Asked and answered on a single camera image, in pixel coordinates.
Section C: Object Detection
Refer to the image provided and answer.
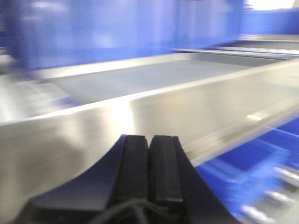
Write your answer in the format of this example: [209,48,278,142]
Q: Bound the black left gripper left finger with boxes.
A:
[27,135,148,224]

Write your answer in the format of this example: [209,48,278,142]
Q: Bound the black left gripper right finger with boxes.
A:
[149,135,239,224]

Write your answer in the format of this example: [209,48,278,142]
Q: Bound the stainless steel shelf tray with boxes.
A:
[0,53,299,224]

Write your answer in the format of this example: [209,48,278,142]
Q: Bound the large blue crate behind shelf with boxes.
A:
[0,0,243,70]

